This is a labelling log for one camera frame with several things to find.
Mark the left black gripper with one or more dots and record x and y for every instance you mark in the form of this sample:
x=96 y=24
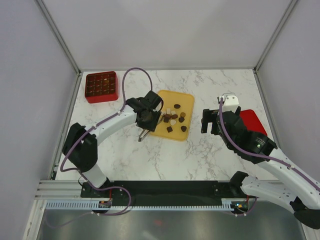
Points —
x=151 y=126

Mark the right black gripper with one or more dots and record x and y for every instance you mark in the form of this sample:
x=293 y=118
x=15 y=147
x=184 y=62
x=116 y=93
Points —
x=208 y=116

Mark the metal serving tongs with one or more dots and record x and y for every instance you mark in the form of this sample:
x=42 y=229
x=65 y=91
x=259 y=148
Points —
x=149 y=126

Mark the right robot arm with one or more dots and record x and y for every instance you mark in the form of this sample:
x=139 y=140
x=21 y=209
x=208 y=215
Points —
x=300 y=193

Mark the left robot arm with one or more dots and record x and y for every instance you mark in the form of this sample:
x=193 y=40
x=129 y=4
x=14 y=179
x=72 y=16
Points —
x=81 y=144

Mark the brown rectangular chocolate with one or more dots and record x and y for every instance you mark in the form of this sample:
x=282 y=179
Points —
x=168 y=116

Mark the dark square chocolate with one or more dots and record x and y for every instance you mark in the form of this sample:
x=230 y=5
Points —
x=169 y=129

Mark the dark teardrop chocolate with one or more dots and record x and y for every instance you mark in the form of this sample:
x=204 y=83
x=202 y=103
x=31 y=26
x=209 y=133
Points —
x=183 y=128

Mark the dark heart chocolate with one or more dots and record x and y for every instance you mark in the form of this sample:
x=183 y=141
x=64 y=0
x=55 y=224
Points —
x=181 y=119

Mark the yellow plastic tray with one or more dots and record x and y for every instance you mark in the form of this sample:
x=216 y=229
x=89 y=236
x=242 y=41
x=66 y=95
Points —
x=186 y=101

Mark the red box lid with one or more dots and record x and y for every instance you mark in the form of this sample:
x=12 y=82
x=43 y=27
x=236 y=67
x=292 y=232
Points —
x=252 y=122

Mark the red compartment box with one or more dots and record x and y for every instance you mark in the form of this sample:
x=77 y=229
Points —
x=98 y=91

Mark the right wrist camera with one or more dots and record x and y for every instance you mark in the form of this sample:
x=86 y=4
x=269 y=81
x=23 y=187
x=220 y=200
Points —
x=230 y=102

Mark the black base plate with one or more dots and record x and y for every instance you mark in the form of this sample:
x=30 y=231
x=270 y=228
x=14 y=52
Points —
x=177 y=193

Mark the grey slotted cable duct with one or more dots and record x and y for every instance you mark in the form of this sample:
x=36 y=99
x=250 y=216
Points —
x=98 y=205

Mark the right aluminium frame post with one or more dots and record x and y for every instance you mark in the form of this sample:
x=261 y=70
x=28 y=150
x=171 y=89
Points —
x=279 y=27

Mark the aluminium frame post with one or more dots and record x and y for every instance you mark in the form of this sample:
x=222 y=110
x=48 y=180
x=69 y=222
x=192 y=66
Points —
x=57 y=34
x=279 y=27

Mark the left aluminium frame post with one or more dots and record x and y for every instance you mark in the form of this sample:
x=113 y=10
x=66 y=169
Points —
x=57 y=34

